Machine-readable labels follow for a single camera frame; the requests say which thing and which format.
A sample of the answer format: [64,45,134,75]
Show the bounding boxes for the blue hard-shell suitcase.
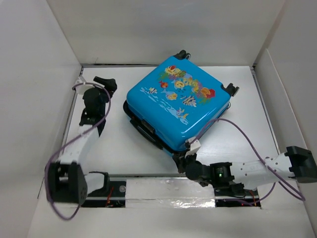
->
[123,50,239,154]

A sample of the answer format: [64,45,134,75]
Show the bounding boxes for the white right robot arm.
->
[172,146,317,196]

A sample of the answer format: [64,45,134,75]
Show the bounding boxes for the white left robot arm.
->
[46,76,117,206]

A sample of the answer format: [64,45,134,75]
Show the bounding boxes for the silver foil tape strip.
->
[125,178,215,208]

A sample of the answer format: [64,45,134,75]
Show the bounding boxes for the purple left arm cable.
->
[44,83,111,221]

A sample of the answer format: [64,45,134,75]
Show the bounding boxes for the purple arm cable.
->
[192,118,306,206]
[44,83,111,221]

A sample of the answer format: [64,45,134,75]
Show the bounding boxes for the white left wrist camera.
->
[72,76,94,95]

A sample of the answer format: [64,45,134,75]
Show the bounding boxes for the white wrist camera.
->
[72,76,94,95]
[185,137,201,158]

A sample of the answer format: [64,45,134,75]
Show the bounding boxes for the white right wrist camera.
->
[185,137,201,158]

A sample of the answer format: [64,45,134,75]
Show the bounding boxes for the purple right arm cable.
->
[192,118,306,206]

